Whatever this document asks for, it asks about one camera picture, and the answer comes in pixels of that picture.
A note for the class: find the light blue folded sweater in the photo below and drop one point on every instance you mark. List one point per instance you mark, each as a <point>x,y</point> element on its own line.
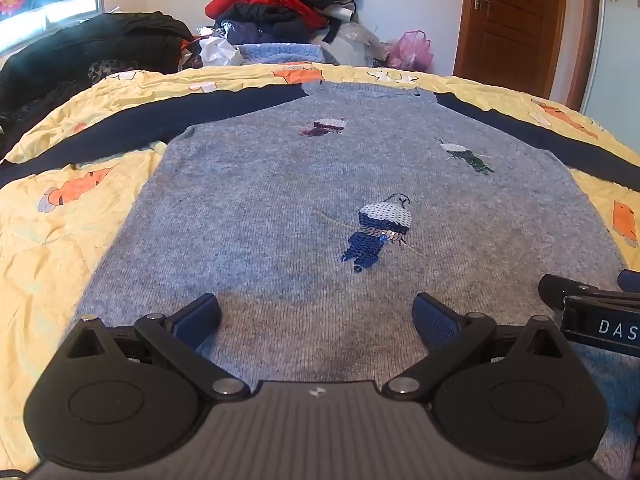
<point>280,54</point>

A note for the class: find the window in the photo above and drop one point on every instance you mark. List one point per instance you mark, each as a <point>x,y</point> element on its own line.
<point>55,17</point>

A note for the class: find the grey sweater with navy sleeves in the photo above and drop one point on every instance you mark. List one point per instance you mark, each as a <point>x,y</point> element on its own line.
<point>280,210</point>

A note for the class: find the brown wooden door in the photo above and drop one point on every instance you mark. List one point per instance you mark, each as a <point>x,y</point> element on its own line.
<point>515,25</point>

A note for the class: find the pink plastic bag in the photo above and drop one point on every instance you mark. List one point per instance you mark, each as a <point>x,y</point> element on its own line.
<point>410,51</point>

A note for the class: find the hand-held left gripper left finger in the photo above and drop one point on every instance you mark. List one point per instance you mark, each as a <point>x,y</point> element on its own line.
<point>197,317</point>

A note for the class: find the white crumpled plastic bag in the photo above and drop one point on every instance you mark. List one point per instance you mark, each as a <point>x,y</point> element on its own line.
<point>217,51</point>

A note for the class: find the pile of black clothes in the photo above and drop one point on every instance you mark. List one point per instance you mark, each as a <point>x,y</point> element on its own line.
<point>95,47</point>

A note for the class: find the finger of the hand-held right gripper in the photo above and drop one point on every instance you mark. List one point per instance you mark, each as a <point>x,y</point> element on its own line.
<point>560,287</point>
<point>631,280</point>

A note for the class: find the navy padded jacket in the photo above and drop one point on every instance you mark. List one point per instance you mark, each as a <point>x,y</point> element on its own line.
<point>265,22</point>

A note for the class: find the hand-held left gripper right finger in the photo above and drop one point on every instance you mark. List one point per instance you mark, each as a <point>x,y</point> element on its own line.
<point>437,320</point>

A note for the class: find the yellow printed bedsheet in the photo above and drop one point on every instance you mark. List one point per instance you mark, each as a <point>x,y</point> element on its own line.
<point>55,240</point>

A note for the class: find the clear plastic bag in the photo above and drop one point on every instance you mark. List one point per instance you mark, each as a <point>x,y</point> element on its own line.
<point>352,42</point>

